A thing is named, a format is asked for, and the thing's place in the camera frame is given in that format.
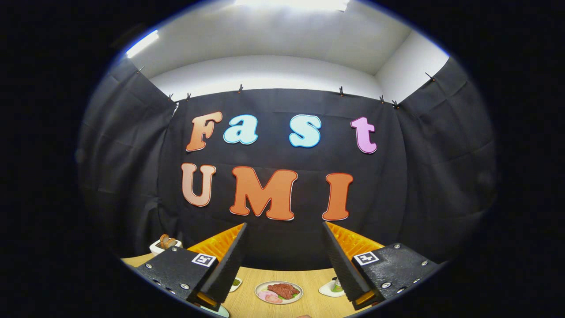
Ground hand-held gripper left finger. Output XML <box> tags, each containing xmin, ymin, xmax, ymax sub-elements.
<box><xmin>135</xmin><ymin>222</ymin><xmax>248</xmax><ymax>312</ymax></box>

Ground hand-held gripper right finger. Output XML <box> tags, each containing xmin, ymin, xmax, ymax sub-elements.
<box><xmin>322</xmin><ymin>221</ymin><xmax>442</xmax><ymax>311</ymax></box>

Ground small white tray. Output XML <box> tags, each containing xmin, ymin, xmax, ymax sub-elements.
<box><xmin>319</xmin><ymin>279</ymin><xmax>347</xmax><ymax>298</ymax></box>

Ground white plate with food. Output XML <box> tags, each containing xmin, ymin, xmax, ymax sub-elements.
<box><xmin>255</xmin><ymin>281</ymin><xmax>304</xmax><ymax>305</ymax></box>

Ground pale blue plate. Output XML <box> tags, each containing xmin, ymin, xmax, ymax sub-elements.
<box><xmin>201</xmin><ymin>304</ymin><xmax>230</xmax><ymax>318</ymax></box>

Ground brown grilled steak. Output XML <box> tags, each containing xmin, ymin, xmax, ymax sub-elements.
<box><xmin>267</xmin><ymin>283</ymin><xmax>300</xmax><ymax>300</ymax></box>

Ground white toaster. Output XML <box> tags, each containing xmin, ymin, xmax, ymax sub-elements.
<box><xmin>150</xmin><ymin>238</ymin><xmax>183</xmax><ymax>257</ymax></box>

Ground row of black cloth clips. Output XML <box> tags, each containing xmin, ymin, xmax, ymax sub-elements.
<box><xmin>135</xmin><ymin>66</ymin><xmax>437</xmax><ymax>110</ymax></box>

